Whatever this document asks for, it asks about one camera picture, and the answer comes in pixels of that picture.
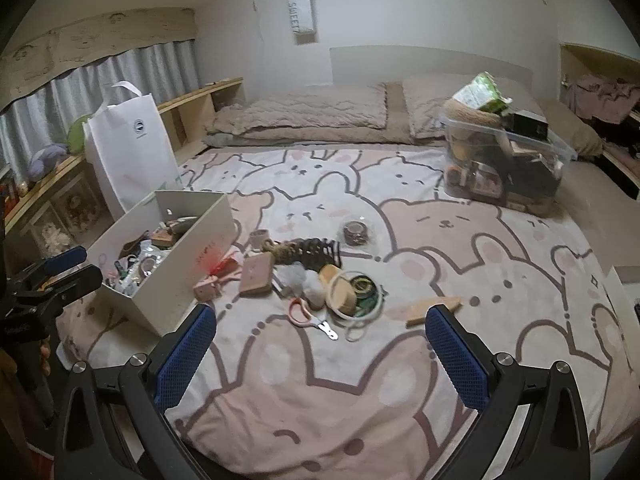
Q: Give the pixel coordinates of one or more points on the white tote bag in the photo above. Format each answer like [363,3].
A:
[130,155]

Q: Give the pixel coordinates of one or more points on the white elastic loop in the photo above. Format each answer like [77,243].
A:
[350,335]

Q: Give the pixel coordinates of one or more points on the wooden bedside shelf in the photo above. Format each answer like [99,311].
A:
[190,110]

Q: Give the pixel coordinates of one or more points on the brown bottle red label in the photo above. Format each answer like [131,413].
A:
[480,177]

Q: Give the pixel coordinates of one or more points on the cream closet shelf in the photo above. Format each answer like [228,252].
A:
[567,65]

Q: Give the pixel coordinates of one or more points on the beige printed valance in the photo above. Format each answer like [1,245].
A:
[100,35]

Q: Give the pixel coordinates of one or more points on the small black box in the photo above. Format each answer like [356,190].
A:
[530,122]

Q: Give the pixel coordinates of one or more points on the purple plush toy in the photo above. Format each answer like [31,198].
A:
[45,157]

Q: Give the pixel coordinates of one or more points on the white wall hanging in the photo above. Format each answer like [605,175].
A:
[302,10]

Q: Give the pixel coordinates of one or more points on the brown rectangular block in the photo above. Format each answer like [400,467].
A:
[257,272]

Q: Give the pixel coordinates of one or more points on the tape roll in clear bag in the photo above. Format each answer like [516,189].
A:
[356,232]

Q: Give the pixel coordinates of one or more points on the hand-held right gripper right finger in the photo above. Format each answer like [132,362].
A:
[457,360]

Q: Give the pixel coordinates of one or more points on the wooden wedge block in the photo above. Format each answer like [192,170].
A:
[425,312]

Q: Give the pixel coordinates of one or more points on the green plush toy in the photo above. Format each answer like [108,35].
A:
[76,137]

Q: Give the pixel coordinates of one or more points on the woven beige mat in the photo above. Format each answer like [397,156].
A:
[470,115]

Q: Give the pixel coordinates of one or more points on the white headboard panel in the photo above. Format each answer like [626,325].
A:
[400,65]

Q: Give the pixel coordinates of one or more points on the person's left hand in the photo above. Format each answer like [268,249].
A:
[45,357]

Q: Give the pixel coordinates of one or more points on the green snack bag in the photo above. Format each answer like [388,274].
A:
[482,92]

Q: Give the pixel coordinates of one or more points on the white paper box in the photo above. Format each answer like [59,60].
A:
[622,290]

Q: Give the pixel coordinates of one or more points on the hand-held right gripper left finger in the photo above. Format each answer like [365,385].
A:
[182,355]

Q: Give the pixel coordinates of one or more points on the clear storage drawers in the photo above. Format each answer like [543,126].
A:
[70,215]

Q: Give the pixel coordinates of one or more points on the white cardboard box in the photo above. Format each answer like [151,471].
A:
[200,240]

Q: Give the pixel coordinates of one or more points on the red packet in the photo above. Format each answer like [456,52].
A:
[215,265]

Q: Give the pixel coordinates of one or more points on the small beige tape roll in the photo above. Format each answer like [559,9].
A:
[260,239]

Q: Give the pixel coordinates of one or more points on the black bag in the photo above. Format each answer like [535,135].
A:
[530,175]

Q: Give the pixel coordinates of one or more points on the pile of pink clothes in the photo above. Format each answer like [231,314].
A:
[605,92]

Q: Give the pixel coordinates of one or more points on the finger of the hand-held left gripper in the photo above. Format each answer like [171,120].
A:
[82,280]
[65,256]

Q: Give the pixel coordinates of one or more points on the black hair claw clip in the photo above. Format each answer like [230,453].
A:
[312,250]

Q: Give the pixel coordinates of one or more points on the beige quilted pillow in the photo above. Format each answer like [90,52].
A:
[300,110]
[430,105]

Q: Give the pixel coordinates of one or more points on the printed blanket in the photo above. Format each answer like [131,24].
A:
[350,410]

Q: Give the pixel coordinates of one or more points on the grey curtain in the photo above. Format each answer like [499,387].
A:
[125,70]

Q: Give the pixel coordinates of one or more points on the clear plastic storage bin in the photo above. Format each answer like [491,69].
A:
[550,160]

